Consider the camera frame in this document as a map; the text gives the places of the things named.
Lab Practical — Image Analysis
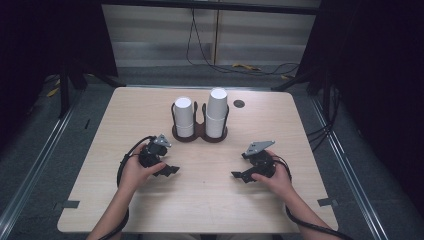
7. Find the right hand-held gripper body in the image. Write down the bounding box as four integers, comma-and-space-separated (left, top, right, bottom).
241, 140, 278, 179

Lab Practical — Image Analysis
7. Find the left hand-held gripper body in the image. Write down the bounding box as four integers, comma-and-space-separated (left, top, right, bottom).
138, 133, 173, 169

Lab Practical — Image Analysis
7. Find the dark brown double cup holder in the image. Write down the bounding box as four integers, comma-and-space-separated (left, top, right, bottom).
170, 100, 231, 144

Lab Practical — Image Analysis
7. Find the person's left hand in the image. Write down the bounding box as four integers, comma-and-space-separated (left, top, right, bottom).
117, 143, 167, 196

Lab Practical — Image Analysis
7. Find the person's right hand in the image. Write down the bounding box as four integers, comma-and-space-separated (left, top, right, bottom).
251, 149, 295, 201

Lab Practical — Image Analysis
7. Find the white paper cup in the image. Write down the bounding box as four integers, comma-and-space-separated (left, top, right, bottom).
175, 123, 195, 138
204, 113, 227, 139
173, 96, 195, 128
206, 87, 229, 121

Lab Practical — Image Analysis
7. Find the black metal stand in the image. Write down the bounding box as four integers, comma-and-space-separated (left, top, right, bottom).
57, 63, 71, 120

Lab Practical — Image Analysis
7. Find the black curtain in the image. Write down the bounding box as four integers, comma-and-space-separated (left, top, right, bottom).
0, 0, 118, 148
296, 0, 424, 214

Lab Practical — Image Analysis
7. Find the black overhead bar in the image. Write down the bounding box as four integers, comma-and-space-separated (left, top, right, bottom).
99, 0, 322, 16

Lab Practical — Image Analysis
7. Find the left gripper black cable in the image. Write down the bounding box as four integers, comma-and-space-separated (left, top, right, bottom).
98, 134, 158, 240

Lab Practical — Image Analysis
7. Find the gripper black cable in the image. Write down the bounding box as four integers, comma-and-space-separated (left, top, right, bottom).
98, 134, 158, 240
271, 154, 354, 240

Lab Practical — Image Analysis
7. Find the bundle of black floor cables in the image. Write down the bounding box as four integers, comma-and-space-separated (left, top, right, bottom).
305, 85, 342, 152

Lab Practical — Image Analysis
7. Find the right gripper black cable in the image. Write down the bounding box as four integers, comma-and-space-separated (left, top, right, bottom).
271, 154, 354, 240

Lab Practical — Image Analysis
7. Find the metal floor rail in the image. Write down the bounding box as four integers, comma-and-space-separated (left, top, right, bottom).
0, 99, 85, 234
309, 95, 388, 240

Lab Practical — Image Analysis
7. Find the black hanging wall cable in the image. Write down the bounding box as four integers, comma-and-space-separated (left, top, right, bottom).
185, 8, 301, 76

